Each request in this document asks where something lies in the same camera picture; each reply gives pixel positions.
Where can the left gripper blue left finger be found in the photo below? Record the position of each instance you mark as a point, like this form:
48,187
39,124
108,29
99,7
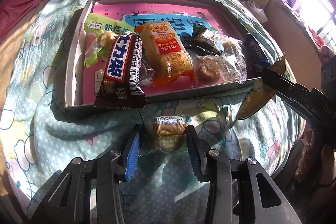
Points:
131,152

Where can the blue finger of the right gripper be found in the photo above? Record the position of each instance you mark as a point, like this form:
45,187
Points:
284,87

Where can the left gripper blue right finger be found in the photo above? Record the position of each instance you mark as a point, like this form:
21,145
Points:
198,155

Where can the yellow wafer packet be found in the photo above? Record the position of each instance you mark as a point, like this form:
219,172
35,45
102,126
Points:
257,97

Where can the green clear pastry packet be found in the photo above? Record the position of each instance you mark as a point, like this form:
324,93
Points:
163,134

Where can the right hand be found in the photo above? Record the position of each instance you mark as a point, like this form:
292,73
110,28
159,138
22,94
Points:
316,167

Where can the blue Oreo packet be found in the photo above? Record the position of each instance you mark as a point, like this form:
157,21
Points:
256,54

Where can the Hello Kitty green blanket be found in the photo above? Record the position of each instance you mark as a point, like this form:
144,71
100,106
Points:
40,137

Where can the clear wrapped red candy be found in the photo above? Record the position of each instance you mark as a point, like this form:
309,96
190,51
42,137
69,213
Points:
217,70

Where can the clear wrapped brown snack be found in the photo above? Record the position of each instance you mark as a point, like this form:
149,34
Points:
232,51

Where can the brown Snickers bar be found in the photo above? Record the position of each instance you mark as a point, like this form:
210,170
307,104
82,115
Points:
120,88

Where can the white plastic bag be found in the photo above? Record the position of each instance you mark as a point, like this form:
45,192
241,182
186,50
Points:
257,12

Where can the orange rice cracker packet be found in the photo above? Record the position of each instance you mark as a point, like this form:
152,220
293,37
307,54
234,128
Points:
165,53

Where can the black green snack packet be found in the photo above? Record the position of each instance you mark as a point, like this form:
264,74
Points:
201,42

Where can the pink and blue book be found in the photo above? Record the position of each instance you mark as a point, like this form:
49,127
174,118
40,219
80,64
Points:
123,17

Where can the grey shallow cardboard box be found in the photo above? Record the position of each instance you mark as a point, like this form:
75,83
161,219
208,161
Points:
75,63

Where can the green milk candy packet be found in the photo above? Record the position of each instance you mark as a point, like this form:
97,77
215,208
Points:
101,37

